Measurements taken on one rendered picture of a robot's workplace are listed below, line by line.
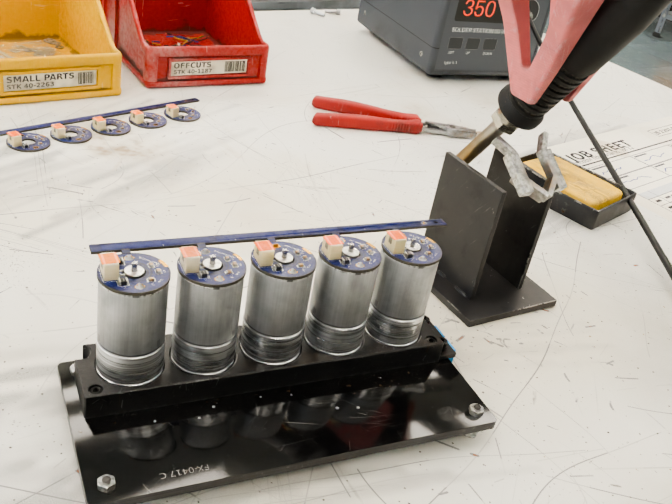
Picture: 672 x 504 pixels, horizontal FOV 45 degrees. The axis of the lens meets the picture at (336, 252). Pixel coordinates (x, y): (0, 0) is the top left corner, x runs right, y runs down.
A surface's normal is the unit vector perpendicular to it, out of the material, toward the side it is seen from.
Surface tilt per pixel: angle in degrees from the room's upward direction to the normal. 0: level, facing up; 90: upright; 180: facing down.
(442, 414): 0
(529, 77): 100
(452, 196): 90
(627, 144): 0
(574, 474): 0
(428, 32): 90
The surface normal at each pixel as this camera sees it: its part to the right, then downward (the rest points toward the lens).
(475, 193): -0.85, 0.15
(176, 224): 0.17, -0.84
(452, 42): 0.40, 0.53
